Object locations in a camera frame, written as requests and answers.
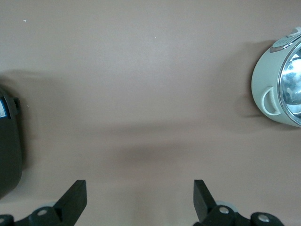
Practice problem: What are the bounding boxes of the glass pot lid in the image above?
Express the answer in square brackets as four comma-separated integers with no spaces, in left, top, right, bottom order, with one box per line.
[278,39,301,127]

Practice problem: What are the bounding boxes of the black rice cooker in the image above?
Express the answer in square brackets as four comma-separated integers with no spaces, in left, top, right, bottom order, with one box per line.
[0,81,24,201]

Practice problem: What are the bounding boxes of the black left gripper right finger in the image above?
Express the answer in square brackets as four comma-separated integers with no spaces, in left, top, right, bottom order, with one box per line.
[193,180,250,226]

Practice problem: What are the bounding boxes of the silver electric pot with handles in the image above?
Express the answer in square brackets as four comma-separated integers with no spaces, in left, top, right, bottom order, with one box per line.
[251,26,301,128]

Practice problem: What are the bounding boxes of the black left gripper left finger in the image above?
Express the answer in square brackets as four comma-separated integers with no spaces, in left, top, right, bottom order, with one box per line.
[14,180,87,226]

